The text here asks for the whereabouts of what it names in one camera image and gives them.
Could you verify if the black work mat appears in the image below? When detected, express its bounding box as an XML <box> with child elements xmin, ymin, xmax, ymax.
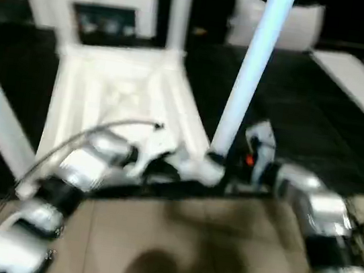
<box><xmin>0</xmin><ymin>5</ymin><xmax>364</xmax><ymax>258</ymax></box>

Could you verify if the black speaker with gold label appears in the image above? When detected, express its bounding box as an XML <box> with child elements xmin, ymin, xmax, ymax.
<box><xmin>151</xmin><ymin>0</ymin><xmax>238</xmax><ymax>48</ymax></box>

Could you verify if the grey cushion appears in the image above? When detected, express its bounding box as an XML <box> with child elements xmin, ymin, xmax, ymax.
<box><xmin>224</xmin><ymin>0</ymin><xmax>327</xmax><ymax>58</ymax></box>

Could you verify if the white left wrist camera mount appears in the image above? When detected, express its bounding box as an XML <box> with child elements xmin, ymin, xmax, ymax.
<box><xmin>124</xmin><ymin>131</ymin><xmax>183</xmax><ymax>184</ymax></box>

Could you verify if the white flat panel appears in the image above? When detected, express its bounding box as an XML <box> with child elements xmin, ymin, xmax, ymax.
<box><xmin>300</xmin><ymin>48</ymin><xmax>364</xmax><ymax>140</ymax></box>

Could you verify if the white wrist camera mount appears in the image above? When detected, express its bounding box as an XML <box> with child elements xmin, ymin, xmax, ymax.
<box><xmin>238</xmin><ymin>118</ymin><xmax>280</xmax><ymax>188</ymax></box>
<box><xmin>124</xmin><ymin>131</ymin><xmax>183</xmax><ymax>184</ymax></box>

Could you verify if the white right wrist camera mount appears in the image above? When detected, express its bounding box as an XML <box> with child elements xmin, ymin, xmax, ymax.
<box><xmin>238</xmin><ymin>118</ymin><xmax>280</xmax><ymax>188</ymax></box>

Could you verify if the white plastic table top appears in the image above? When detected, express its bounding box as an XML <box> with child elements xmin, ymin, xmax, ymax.
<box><xmin>15</xmin><ymin>30</ymin><xmax>244</xmax><ymax>227</ymax></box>

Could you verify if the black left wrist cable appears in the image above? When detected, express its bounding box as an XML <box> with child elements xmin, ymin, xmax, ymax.
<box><xmin>0</xmin><ymin>99</ymin><xmax>167</xmax><ymax>248</ymax></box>

